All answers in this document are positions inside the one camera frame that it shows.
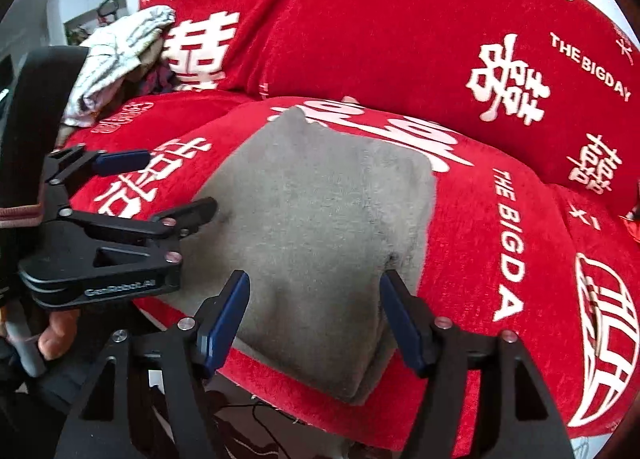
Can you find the red wedding sofa cover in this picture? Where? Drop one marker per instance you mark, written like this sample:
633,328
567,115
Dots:
400,14

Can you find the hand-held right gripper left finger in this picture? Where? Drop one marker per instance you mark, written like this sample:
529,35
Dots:
227,319

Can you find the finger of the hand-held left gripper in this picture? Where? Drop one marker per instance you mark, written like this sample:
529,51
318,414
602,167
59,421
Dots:
122,162
195,211

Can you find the person's left hand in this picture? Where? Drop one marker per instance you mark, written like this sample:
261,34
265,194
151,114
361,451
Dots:
57,334

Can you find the red paper item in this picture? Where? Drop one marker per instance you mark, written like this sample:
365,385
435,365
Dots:
634,226

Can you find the grey knit shirt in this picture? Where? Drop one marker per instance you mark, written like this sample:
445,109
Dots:
310,239

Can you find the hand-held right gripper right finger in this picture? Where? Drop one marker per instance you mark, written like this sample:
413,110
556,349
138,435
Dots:
402,324

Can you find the olive cloth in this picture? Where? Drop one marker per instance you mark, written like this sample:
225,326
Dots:
147,59

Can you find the dark purple cloth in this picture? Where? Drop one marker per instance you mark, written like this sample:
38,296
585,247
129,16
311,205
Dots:
157,76

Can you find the light patterned cloth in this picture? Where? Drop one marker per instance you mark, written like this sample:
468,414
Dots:
120,49

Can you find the person's left forearm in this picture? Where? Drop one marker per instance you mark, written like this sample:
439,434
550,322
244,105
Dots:
20,404

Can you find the small black object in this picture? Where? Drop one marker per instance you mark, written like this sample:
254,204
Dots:
107,6

